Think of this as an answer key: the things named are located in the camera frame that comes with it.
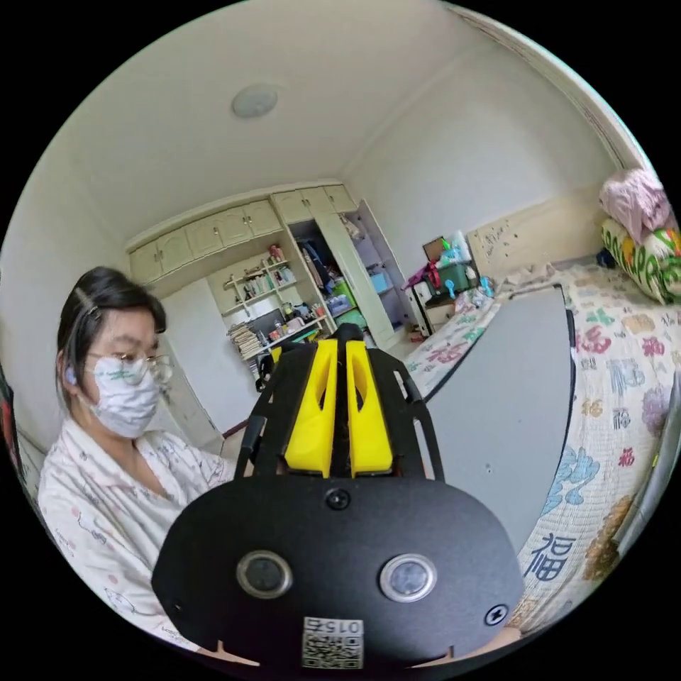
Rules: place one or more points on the bed with printed quilt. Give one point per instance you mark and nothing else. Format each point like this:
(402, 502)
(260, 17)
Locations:
(612, 372)

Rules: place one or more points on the cream cupboard with shelves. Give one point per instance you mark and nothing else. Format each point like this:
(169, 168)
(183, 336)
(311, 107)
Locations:
(266, 255)

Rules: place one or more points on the grey flat board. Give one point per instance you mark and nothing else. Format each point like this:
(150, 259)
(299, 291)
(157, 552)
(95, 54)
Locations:
(505, 399)

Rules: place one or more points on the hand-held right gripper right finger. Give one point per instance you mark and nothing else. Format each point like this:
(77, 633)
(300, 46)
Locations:
(370, 425)

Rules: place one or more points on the rolled colourful printed blanket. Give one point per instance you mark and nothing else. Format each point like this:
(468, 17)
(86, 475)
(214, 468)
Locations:
(646, 263)

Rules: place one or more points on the person's body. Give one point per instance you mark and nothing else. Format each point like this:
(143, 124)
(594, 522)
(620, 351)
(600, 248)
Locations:
(106, 468)

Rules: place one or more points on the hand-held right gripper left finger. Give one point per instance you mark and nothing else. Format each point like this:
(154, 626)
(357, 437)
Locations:
(311, 420)

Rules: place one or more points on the white bedside cabinet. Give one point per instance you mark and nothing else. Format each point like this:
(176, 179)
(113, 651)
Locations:
(436, 298)

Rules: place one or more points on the pink cloth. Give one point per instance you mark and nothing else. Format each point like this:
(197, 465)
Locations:
(633, 202)

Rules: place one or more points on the round ceiling lamp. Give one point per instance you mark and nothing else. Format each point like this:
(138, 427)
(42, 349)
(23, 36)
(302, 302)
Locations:
(254, 101)

